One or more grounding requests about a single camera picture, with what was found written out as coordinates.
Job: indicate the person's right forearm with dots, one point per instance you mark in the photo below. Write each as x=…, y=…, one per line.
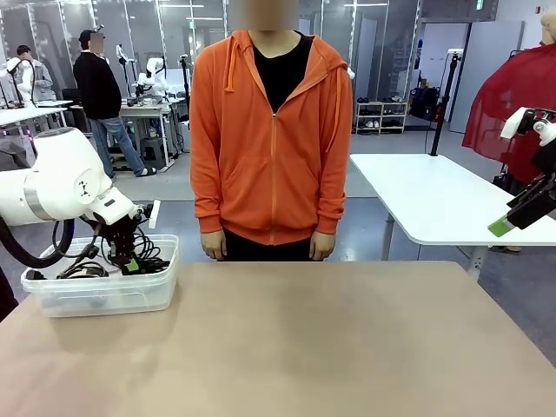
x=206, y=195

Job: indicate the white lab desk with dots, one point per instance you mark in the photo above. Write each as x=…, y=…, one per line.
x=26, y=114

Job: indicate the black rounded object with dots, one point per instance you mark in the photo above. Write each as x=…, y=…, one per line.
x=5, y=295

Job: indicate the red cape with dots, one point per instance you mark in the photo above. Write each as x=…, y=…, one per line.
x=486, y=95

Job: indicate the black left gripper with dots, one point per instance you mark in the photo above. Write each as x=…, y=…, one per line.
x=119, y=232

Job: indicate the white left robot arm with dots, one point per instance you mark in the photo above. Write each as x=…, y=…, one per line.
x=56, y=174

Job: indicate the clear plastic storage container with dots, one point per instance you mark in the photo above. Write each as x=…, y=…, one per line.
x=130, y=295

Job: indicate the grey jacket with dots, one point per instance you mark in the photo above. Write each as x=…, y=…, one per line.
x=11, y=156

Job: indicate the person in orange hoodie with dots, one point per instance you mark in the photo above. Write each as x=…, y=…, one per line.
x=269, y=152

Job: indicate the person's left hand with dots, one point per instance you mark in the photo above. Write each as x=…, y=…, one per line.
x=322, y=245

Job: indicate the black tripod stand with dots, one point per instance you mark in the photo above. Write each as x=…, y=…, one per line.
x=443, y=113

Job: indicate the white desk with equipment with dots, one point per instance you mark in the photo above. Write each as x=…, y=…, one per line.
x=143, y=108

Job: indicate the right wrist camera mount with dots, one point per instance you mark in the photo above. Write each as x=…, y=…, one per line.
x=514, y=126

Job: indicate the person's right hand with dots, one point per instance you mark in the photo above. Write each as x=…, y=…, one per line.
x=214, y=245

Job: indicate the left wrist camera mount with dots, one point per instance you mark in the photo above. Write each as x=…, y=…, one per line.
x=154, y=215

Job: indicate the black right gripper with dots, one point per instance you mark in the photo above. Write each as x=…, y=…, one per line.
x=548, y=163

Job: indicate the man in grey jacket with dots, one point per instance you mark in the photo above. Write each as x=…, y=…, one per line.
x=39, y=78

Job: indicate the person's left forearm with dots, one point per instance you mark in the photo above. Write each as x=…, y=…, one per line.
x=332, y=195

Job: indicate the white side table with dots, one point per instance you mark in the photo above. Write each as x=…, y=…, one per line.
x=434, y=195

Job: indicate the black bags pile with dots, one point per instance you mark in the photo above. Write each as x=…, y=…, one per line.
x=425, y=104

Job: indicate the white shoe rack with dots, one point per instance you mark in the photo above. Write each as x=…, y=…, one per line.
x=382, y=117

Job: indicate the black camera stand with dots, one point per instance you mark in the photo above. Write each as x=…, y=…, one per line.
x=186, y=87

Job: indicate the white lab robot arm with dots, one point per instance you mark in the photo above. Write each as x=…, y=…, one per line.
x=27, y=87
x=152, y=67

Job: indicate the dark grey step stool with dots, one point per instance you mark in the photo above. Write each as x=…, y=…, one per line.
x=153, y=152

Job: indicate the mannequin head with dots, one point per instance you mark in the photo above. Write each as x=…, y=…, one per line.
x=549, y=26

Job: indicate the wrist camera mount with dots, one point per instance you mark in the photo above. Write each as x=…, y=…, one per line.
x=514, y=126
x=154, y=215

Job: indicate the man in black sweater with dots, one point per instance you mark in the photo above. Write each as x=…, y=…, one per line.
x=95, y=87

